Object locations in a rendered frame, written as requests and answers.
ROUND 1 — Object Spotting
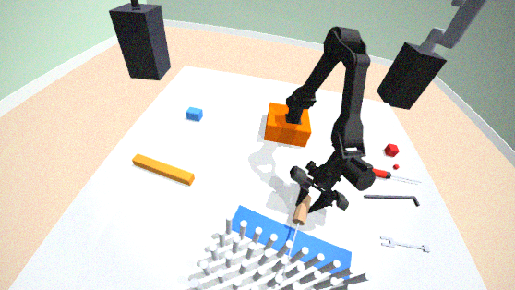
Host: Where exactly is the red-handled screwdriver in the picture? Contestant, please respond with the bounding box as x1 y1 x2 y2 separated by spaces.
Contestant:
373 168 422 183

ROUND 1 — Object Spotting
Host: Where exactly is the small blue block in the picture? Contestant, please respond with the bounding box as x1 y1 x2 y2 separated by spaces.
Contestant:
186 107 203 122

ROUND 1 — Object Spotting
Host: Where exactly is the blue tape strip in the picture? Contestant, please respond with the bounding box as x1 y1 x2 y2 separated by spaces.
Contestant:
232 205 352 274

